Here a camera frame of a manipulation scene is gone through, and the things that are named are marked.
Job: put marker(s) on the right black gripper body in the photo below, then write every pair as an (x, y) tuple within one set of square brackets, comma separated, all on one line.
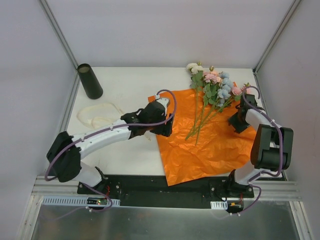
[(236, 121)]

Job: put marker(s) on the black cylindrical vase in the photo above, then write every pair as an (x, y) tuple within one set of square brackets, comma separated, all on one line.
[(89, 81)]

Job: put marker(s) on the right white cable duct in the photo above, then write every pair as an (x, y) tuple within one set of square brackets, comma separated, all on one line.
[(219, 205)]

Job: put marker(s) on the white cable duct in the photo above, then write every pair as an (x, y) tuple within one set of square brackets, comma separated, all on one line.
[(79, 201), (219, 205)]

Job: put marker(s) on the left white cable duct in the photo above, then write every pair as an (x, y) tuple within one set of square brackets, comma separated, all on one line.
[(79, 201)]

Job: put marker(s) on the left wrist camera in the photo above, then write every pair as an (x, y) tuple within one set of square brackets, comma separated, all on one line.
[(164, 101)]

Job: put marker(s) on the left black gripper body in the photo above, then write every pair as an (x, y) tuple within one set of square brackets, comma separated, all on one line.
[(164, 126)]

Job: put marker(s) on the cream white rose stem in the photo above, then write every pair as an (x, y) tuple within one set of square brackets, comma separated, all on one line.
[(196, 70)]

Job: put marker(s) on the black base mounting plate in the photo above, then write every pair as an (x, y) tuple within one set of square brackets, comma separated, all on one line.
[(153, 191)]

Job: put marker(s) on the small pink rose stem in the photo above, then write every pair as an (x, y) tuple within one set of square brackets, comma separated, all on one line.
[(237, 92)]

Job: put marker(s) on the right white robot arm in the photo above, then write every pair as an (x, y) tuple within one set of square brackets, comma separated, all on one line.
[(270, 154)]

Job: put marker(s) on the orange wrapping paper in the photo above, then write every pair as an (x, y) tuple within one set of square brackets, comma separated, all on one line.
[(219, 149)]

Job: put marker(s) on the cream lace ribbon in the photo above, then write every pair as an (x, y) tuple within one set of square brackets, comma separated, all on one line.
[(99, 115)]

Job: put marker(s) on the aluminium frame rail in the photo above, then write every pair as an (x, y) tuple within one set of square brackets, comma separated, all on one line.
[(54, 187)]

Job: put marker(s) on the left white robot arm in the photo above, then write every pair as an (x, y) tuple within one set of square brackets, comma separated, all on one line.
[(67, 151)]

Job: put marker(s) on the light blue flower stem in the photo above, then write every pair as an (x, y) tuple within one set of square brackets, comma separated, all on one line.
[(211, 80)]

